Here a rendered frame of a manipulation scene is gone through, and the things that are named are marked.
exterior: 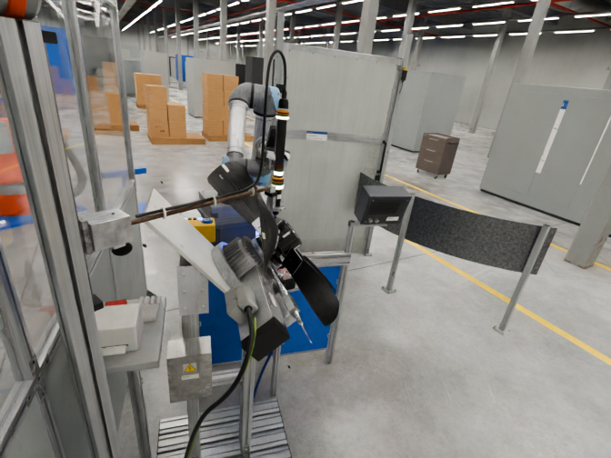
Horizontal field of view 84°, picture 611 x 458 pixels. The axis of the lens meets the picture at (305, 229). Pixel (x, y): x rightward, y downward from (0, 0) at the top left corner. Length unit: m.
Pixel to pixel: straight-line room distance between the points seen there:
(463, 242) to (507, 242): 0.31
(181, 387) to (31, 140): 0.95
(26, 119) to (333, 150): 2.76
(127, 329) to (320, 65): 2.55
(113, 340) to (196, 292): 0.30
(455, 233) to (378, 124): 1.26
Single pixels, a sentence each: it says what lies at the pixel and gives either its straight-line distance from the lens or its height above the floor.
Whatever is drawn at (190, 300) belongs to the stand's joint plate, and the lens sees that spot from 1.27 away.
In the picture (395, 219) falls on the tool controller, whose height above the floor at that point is 1.08.
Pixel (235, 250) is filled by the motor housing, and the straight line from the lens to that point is 1.24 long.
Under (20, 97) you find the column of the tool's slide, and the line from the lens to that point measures 0.81.
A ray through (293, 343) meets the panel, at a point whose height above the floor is 0.22.
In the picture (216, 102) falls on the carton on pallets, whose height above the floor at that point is 0.95.
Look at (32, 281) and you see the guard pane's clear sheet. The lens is 1.16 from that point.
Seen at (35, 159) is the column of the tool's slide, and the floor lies 1.57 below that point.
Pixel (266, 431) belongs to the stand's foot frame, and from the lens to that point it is 2.06.
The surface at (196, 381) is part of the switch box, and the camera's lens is 1.41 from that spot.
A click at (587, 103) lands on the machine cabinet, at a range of 7.08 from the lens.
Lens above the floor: 1.76
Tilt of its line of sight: 24 degrees down
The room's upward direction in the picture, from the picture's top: 7 degrees clockwise
